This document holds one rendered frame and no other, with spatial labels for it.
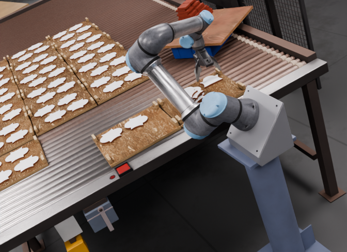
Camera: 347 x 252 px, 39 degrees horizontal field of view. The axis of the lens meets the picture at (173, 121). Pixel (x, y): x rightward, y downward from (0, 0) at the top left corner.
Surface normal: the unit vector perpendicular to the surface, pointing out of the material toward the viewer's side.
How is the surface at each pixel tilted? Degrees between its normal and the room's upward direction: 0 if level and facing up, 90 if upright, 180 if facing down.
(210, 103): 39
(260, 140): 45
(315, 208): 0
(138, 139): 0
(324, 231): 0
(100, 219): 90
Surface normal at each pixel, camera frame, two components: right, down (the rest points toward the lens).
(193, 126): -0.51, 0.39
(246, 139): -0.82, -0.22
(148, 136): -0.33, -0.80
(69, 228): 0.39, 0.37
